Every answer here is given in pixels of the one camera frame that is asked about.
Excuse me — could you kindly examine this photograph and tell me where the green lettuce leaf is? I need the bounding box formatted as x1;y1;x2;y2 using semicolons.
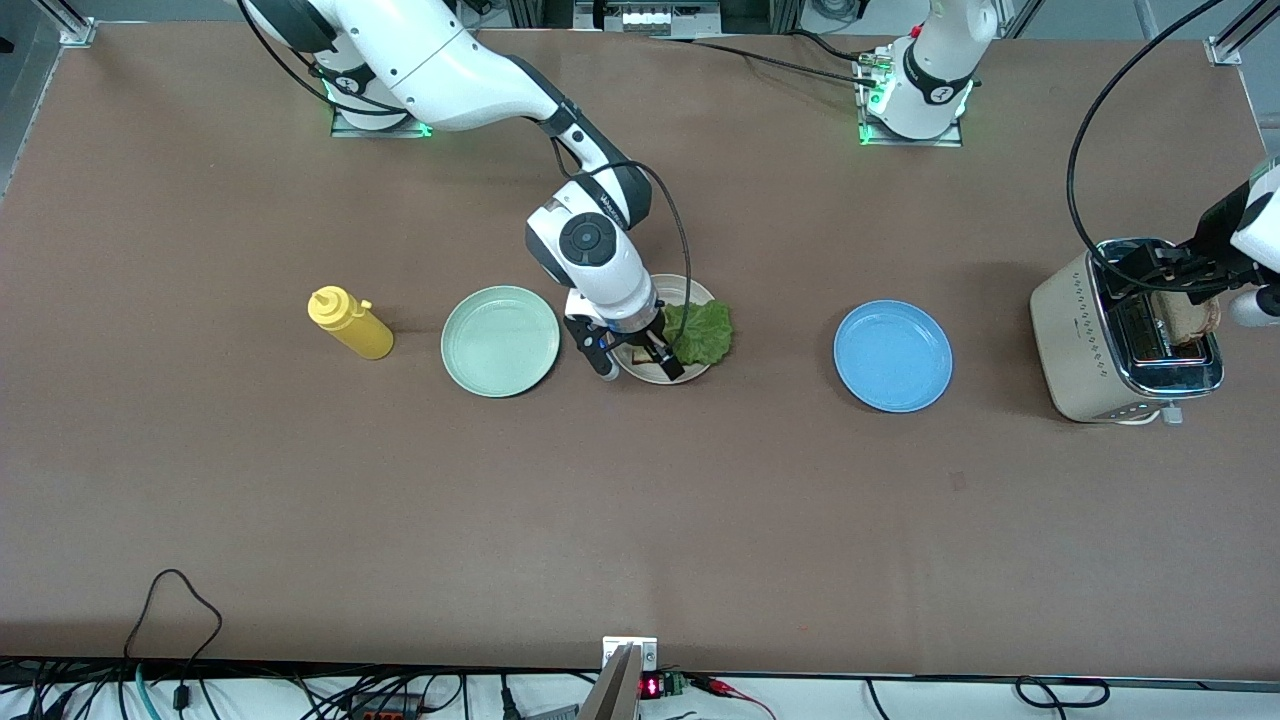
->
662;299;735;368

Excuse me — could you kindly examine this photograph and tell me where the yellow mustard squeeze bottle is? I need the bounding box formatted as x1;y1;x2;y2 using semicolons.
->
307;285;395;361

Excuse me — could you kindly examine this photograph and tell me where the beige plate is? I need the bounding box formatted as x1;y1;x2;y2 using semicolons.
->
610;274;721;386

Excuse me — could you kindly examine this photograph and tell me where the light green plate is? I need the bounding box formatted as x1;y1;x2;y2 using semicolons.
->
441;286;561;399

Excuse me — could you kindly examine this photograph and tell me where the blue plate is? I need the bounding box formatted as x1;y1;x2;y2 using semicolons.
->
833;300;954;413

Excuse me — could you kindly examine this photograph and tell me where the beige chrome toaster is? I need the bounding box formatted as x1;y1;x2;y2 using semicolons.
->
1030;238;1226;425

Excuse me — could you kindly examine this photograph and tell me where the lit control box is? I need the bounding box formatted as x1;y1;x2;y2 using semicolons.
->
573;0;723;37

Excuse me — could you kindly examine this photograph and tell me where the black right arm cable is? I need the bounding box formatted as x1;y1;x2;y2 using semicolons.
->
235;0;694;346

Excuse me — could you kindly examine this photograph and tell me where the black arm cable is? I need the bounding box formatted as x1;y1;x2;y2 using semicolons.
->
1066;0;1229;297
235;0;694;346

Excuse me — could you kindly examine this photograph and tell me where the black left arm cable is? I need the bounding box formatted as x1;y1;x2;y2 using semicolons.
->
1066;0;1229;297

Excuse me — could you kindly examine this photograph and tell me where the aluminium frame corner bracket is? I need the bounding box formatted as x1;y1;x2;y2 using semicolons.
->
1205;0;1280;67
35;0;98;46

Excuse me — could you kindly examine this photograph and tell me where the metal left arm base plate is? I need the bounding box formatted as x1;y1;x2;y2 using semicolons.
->
858;55;964;149

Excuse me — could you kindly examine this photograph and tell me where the long black table cable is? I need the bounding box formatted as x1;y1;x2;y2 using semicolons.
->
650;33;881;87

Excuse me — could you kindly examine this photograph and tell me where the silver mount bracket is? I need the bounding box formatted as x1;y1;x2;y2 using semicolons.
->
602;637;659;673

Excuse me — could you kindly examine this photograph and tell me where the short black table cable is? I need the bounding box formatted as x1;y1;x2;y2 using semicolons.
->
790;30;863;63

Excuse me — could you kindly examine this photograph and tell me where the grey camera pole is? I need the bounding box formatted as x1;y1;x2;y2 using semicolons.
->
578;645;641;720

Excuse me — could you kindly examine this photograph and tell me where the red clip wire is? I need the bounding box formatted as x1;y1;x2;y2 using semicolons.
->
690;675;776;720

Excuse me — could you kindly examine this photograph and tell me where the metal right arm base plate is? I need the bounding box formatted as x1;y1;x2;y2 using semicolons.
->
331;105;433;139

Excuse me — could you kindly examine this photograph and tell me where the black coiled cable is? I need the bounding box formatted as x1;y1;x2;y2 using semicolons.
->
1015;677;1111;709

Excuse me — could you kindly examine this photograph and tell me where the thin black looped cable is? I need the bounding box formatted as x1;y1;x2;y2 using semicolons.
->
125;569;223;713

